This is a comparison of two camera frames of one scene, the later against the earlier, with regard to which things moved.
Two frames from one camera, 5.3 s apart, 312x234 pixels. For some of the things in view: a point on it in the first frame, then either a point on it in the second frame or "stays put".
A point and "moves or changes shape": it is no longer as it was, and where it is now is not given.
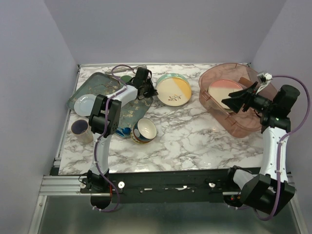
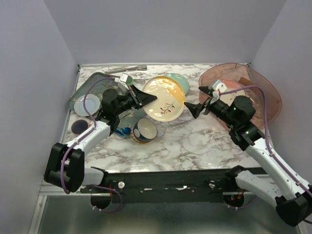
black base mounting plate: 197,186 stays put
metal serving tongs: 126,69 stays put
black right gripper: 236,104 -> 195,109
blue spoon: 125,130 stays put
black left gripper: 152,91 -> 140,98
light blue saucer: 84,105 stays put
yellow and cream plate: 173,91 moves or changes shape
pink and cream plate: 219,89 stays put
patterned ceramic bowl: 144,131 stays put
